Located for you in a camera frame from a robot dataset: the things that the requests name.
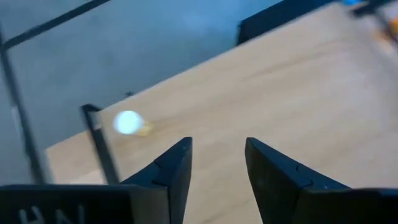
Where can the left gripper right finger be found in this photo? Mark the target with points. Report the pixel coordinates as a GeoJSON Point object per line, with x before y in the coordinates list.
{"type": "Point", "coordinates": [273, 180]}

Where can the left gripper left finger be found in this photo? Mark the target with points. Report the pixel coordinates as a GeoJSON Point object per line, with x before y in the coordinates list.
{"type": "Point", "coordinates": [168, 174]}

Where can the yellow-green translucent medicine bottle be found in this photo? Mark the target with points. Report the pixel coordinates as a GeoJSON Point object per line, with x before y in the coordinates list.
{"type": "Point", "coordinates": [128, 122]}

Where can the orange medicine bottle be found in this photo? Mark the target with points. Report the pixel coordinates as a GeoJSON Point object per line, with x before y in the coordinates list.
{"type": "Point", "coordinates": [392, 29]}

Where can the wooden shelf black frame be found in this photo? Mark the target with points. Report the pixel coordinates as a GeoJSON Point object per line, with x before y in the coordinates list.
{"type": "Point", "coordinates": [217, 109]}

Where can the black aluminium frame rails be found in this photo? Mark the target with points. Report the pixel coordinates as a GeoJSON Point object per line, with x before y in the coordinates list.
{"type": "Point", "coordinates": [273, 18]}

